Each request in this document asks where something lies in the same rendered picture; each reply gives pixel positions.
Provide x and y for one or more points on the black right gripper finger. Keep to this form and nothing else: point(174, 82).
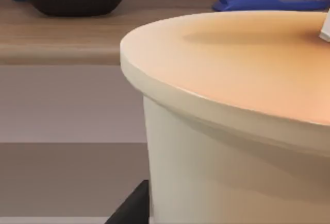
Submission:
point(136, 206)

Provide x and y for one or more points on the cream plant pot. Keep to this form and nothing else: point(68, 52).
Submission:
point(232, 131)

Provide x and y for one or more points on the wooden shelf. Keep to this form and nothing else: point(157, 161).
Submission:
point(64, 38)

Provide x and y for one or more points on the white plant label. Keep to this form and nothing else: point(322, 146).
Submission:
point(326, 29)

